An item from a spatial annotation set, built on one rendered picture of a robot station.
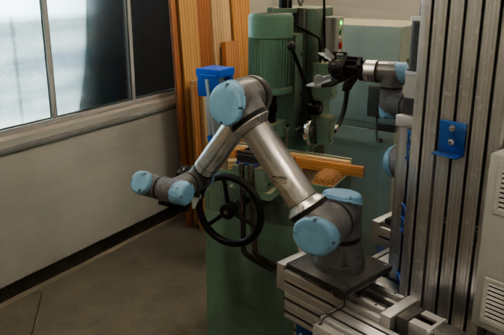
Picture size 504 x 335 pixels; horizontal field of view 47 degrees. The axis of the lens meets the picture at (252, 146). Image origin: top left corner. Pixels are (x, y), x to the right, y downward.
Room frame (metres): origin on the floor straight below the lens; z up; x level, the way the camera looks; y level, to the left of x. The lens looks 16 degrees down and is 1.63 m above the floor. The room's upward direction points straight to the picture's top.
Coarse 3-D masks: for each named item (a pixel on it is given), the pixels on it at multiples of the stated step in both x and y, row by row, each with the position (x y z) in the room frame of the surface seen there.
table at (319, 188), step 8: (224, 168) 2.22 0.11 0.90; (312, 176) 2.12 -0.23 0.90; (344, 176) 2.12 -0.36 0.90; (312, 184) 2.03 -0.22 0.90; (320, 184) 2.03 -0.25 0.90; (336, 184) 2.03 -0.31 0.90; (344, 184) 2.11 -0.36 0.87; (232, 192) 2.08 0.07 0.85; (272, 192) 2.03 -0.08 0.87; (320, 192) 2.02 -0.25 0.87
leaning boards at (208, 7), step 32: (192, 0) 3.84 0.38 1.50; (224, 0) 4.20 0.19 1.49; (192, 32) 3.81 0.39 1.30; (224, 32) 4.18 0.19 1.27; (192, 64) 3.78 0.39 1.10; (224, 64) 4.01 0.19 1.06; (192, 96) 3.63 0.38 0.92; (192, 128) 3.73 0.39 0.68; (192, 160) 3.70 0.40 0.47; (192, 224) 3.70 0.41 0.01
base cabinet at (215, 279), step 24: (216, 216) 2.23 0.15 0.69; (264, 240) 2.13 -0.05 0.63; (288, 240) 2.08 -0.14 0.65; (216, 264) 2.23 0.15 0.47; (240, 264) 2.17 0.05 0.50; (216, 288) 2.23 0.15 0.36; (240, 288) 2.17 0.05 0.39; (264, 288) 2.12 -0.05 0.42; (216, 312) 2.23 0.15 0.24; (240, 312) 2.17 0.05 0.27; (264, 312) 2.12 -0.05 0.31
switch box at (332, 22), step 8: (328, 16) 2.49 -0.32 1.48; (336, 16) 2.49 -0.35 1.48; (328, 24) 2.47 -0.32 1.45; (336, 24) 2.46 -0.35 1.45; (328, 32) 2.47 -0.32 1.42; (336, 32) 2.46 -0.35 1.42; (328, 40) 2.47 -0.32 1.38; (336, 40) 2.47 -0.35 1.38; (328, 48) 2.47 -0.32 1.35; (336, 48) 2.47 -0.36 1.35
